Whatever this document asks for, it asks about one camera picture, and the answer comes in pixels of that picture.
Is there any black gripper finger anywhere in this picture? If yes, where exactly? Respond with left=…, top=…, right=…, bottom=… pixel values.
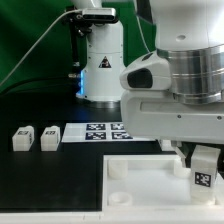
left=173, top=141, right=190, bottom=167

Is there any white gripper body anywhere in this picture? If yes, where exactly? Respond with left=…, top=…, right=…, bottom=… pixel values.
left=121, top=91, right=224, bottom=144

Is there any white square tabletop tray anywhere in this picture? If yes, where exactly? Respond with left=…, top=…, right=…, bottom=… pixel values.
left=102, top=155, right=224, bottom=216

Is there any white base tag plate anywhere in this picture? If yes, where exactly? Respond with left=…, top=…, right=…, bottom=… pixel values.
left=62, top=122, right=149, bottom=143

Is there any white L-shaped obstacle wall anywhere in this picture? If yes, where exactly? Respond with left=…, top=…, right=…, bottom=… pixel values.
left=0, top=213, right=224, bottom=224

